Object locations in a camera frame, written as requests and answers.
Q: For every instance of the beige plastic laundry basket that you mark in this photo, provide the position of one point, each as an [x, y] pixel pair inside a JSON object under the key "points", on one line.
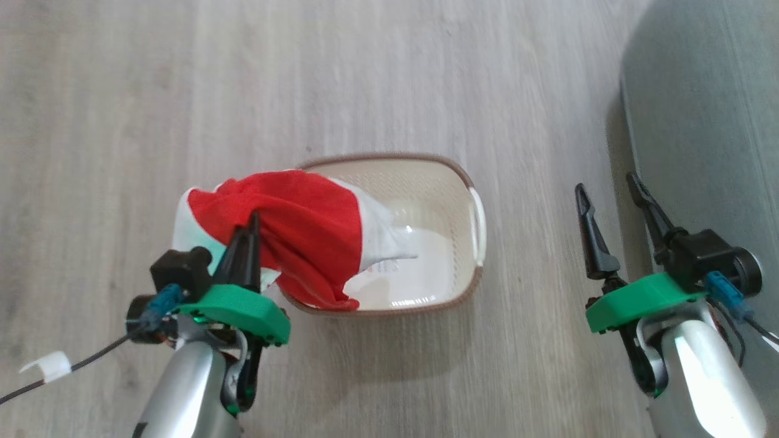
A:
{"points": [[438, 194]]}

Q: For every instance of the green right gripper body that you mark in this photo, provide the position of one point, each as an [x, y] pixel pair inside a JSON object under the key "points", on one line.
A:
{"points": [[639, 298]]}

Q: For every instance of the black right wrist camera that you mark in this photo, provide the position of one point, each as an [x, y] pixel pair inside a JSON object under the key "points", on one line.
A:
{"points": [[706, 252]]}

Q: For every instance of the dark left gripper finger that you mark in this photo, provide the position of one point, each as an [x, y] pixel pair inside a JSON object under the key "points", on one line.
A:
{"points": [[254, 255], [236, 261]]}

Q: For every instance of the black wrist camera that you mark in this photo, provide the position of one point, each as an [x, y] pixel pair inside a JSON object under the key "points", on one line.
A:
{"points": [[179, 271], [706, 252]]}

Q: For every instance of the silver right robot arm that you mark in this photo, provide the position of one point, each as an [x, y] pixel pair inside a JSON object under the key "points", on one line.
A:
{"points": [[700, 371]]}

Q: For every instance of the white tape tag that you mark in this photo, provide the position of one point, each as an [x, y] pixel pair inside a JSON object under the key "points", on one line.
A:
{"points": [[52, 364]]}

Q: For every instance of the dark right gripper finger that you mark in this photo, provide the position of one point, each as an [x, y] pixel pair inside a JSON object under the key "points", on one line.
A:
{"points": [[654, 216], [596, 243]]}

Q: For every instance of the red and white garment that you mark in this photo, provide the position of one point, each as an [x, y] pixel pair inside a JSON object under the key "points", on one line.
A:
{"points": [[310, 225]]}

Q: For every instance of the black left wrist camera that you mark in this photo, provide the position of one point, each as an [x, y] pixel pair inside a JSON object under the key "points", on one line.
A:
{"points": [[179, 271]]}

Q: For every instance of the grey fabric sofa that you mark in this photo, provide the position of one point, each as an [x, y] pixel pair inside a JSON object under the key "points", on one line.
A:
{"points": [[712, 121]]}

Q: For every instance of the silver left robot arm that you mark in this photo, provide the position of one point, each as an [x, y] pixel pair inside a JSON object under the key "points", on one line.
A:
{"points": [[188, 389]]}

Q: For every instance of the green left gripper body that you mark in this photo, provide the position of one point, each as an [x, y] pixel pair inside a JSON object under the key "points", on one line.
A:
{"points": [[243, 307]]}

